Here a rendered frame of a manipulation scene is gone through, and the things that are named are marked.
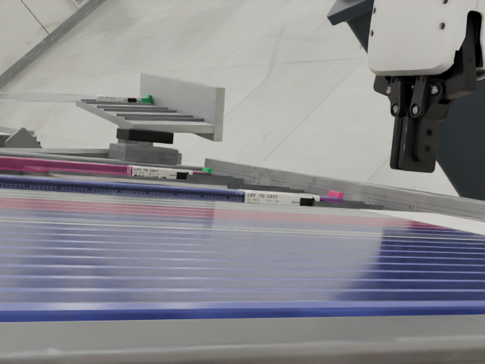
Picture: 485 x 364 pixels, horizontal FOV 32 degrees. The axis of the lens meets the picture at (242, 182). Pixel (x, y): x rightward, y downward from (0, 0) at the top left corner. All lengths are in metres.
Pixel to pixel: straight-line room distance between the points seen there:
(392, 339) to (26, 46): 8.31
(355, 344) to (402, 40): 0.50
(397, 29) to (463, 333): 0.48
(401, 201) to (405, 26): 0.13
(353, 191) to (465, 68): 0.13
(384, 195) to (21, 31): 7.90
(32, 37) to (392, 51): 7.88
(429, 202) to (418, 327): 0.41
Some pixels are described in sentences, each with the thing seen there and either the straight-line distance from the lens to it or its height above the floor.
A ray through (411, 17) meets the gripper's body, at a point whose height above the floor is 0.81.
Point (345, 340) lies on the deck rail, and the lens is 0.16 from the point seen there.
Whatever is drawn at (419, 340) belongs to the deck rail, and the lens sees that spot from 0.17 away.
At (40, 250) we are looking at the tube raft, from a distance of 0.23.
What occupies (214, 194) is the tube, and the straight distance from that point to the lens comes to 0.55.
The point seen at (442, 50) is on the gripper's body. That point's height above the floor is 0.79.
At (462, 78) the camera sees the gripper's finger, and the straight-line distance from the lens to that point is 0.61.
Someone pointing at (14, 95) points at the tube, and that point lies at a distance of 1.22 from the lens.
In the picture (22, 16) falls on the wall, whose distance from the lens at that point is 8.46.
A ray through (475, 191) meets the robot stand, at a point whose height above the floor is 0.35.
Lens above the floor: 1.03
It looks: 22 degrees down
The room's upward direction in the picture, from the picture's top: 38 degrees counter-clockwise
